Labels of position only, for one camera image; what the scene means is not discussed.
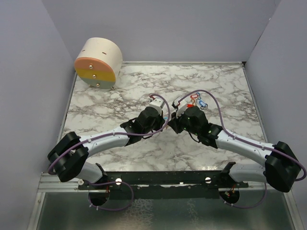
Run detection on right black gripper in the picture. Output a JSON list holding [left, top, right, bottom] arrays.
[[167, 108, 200, 136]]

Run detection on blue tag key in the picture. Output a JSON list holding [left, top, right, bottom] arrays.
[[199, 100, 208, 110]]

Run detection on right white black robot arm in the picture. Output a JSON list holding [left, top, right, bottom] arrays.
[[168, 106, 301, 193]]

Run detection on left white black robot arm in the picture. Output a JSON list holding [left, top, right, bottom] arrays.
[[47, 105, 165, 189]]

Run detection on round beige drawer box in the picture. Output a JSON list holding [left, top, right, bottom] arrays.
[[74, 37, 123, 89]]

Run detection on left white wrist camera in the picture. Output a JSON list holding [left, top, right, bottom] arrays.
[[149, 95, 165, 115]]

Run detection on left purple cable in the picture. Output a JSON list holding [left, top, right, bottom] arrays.
[[47, 93, 171, 211]]

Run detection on purple cable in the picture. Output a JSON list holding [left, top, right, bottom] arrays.
[[47, 93, 171, 211], [172, 90, 307, 209]]

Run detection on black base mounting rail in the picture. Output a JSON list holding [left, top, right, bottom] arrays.
[[78, 162, 248, 200]]

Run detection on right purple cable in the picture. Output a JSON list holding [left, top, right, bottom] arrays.
[[172, 90, 307, 209]]

